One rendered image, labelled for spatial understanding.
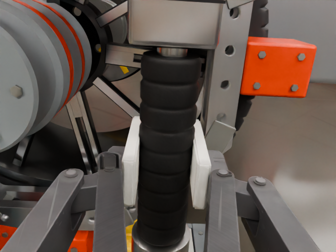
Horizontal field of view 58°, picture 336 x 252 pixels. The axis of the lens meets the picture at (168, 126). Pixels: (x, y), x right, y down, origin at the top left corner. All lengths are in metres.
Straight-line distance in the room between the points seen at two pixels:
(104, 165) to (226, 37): 0.27
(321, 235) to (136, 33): 1.49
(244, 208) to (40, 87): 0.19
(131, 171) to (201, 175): 0.04
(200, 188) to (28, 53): 0.18
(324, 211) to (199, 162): 1.62
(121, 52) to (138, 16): 0.34
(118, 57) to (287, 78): 0.26
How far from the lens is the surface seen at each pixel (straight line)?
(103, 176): 0.16
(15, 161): 0.62
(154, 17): 0.17
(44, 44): 0.31
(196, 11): 0.17
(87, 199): 0.16
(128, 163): 0.16
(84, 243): 0.53
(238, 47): 0.40
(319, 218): 1.70
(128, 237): 0.57
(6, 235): 0.57
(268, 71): 0.42
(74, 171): 0.16
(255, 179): 0.16
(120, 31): 0.88
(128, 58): 0.50
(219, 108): 0.41
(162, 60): 0.17
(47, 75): 0.29
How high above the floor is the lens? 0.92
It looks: 22 degrees down
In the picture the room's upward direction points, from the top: 4 degrees clockwise
